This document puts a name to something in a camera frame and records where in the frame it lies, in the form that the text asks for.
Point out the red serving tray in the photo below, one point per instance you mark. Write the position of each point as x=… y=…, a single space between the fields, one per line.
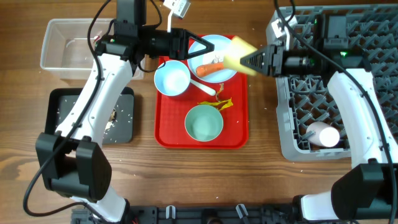
x=170 y=111

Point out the pink plastic cup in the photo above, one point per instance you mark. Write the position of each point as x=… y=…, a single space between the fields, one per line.
x=323 y=134

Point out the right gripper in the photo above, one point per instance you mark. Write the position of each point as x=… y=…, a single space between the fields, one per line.
x=273 y=56

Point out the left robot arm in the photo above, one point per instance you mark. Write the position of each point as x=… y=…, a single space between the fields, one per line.
x=71 y=159

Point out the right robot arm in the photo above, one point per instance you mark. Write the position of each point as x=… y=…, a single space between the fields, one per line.
x=369 y=190

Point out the orange carrot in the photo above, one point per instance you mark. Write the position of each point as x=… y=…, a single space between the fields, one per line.
x=204 y=70

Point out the yellow plastic cup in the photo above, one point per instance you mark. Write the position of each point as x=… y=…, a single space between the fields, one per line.
x=237 y=49

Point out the clear plastic bin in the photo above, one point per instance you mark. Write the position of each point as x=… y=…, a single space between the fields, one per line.
x=65 y=52

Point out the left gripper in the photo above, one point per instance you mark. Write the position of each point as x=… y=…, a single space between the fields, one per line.
x=180 y=52

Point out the light blue bowl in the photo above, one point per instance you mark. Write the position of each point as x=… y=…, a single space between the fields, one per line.
x=172 y=79

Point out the grey dishwasher rack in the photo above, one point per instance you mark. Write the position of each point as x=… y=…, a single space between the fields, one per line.
x=365 y=125

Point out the black plastic tray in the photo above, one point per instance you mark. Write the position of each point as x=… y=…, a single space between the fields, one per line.
x=62 y=100

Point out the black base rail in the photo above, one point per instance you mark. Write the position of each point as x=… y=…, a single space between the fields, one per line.
x=264 y=214

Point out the brown food scrap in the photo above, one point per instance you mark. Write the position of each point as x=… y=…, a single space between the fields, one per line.
x=111 y=120

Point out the yellow snack wrapper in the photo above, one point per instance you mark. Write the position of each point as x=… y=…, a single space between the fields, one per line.
x=218 y=104

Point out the white spoon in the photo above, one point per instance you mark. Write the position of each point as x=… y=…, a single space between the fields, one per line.
x=203 y=88

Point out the green bowl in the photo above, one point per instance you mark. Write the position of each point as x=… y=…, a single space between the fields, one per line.
x=204 y=123

